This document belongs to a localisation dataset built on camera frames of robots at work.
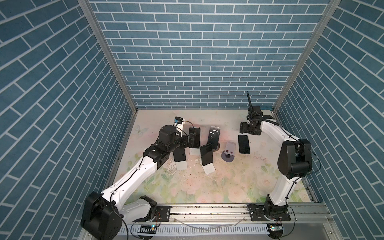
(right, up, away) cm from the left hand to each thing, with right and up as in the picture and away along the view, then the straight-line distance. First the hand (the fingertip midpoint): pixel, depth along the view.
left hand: (192, 133), depth 78 cm
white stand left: (-7, -21, +12) cm, 25 cm away
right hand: (+35, 0, +19) cm, 40 cm away
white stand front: (+9, -22, +10) cm, 26 cm away
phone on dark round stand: (+13, -4, +15) cm, 20 cm away
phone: (+33, -10, +20) cm, 40 cm away
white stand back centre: (+1, -13, +17) cm, 22 cm away
